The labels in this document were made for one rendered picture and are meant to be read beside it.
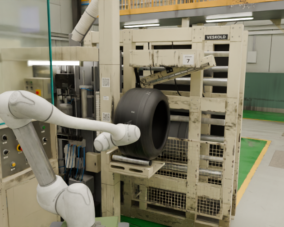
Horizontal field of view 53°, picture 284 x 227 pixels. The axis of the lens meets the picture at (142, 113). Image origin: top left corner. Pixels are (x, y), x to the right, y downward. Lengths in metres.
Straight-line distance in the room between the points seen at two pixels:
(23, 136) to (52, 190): 0.35
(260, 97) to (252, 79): 0.75
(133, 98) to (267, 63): 9.41
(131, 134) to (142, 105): 0.51
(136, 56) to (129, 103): 0.55
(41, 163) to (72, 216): 0.33
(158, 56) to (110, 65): 0.42
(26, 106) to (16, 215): 1.05
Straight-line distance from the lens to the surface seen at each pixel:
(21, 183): 2.20
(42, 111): 1.42
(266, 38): 11.36
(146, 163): 2.26
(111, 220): 1.83
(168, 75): 2.57
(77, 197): 1.60
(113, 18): 2.40
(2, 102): 1.52
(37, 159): 1.64
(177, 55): 2.41
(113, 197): 2.62
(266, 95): 11.28
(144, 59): 2.51
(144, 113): 2.07
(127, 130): 1.64
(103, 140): 1.71
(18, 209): 2.25
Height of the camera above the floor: 1.66
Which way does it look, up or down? 10 degrees down
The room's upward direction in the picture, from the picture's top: 1 degrees clockwise
